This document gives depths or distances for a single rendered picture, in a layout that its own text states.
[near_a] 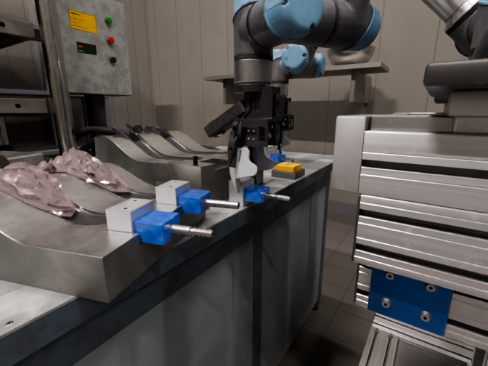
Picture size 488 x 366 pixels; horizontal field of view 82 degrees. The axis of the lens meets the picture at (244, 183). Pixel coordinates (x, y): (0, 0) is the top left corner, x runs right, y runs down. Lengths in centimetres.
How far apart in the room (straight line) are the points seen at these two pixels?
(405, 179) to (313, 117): 262
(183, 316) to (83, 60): 113
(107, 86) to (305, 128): 202
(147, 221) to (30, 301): 14
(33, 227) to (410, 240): 44
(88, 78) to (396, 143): 128
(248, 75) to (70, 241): 39
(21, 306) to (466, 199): 47
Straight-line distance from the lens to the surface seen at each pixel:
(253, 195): 58
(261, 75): 55
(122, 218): 37
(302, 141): 300
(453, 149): 34
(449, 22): 103
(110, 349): 53
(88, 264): 34
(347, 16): 55
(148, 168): 69
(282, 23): 46
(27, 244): 40
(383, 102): 279
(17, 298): 41
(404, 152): 34
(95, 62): 146
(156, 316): 56
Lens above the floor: 100
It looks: 14 degrees down
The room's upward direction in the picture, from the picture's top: straight up
